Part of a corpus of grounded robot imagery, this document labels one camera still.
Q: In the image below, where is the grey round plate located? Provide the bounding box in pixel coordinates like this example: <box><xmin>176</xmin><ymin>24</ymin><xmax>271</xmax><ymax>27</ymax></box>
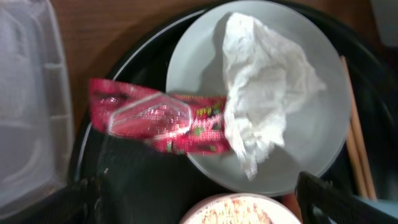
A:
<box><xmin>165</xmin><ymin>1</ymin><xmax>351</xmax><ymax>196</ymax></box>

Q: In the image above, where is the wooden chopstick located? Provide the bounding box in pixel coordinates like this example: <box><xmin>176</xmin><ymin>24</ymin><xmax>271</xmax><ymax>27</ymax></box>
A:
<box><xmin>346</xmin><ymin>126</ymin><xmax>369</xmax><ymax>199</ymax></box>
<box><xmin>340</xmin><ymin>56</ymin><xmax>377</xmax><ymax>201</ymax></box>

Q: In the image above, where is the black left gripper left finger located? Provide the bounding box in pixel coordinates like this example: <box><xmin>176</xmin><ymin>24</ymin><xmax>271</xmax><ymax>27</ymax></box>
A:
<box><xmin>1</xmin><ymin>178</ymin><xmax>100</xmax><ymax>224</ymax></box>

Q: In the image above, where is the wooden chopstick right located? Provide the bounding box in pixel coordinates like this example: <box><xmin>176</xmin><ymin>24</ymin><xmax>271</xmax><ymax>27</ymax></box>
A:
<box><xmin>340</xmin><ymin>56</ymin><xmax>377</xmax><ymax>201</ymax></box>

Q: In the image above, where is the red snack wrapper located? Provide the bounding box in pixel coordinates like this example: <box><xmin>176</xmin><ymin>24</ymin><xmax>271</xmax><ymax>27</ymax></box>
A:
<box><xmin>89</xmin><ymin>78</ymin><xmax>230</xmax><ymax>154</ymax></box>

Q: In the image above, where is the white bowl with food scraps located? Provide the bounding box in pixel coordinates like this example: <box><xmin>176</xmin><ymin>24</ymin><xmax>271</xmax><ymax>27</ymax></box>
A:
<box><xmin>180</xmin><ymin>193</ymin><xmax>301</xmax><ymax>224</ymax></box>

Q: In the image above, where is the wooden chopstick left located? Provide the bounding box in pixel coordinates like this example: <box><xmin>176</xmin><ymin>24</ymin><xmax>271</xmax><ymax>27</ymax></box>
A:
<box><xmin>346</xmin><ymin>126</ymin><xmax>369</xmax><ymax>199</ymax></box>

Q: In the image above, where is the white paper napkin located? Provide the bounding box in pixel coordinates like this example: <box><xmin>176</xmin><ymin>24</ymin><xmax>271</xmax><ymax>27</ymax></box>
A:
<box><xmin>222</xmin><ymin>12</ymin><xmax>326</xmax><ymax>179</ymax></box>

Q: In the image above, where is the clear plastic waste bin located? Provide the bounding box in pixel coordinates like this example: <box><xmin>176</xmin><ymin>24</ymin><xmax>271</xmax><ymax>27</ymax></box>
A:
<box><xmin>1</xmin><ymin>1</ymin><xmax>74</xmax><ymax>219</ymax></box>

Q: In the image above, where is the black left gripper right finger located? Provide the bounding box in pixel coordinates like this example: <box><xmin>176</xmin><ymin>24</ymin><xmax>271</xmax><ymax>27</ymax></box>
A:
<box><xmin>295</xmin><ymin>172</ymin><xmax>397</xmax><ymax>224</ymax></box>

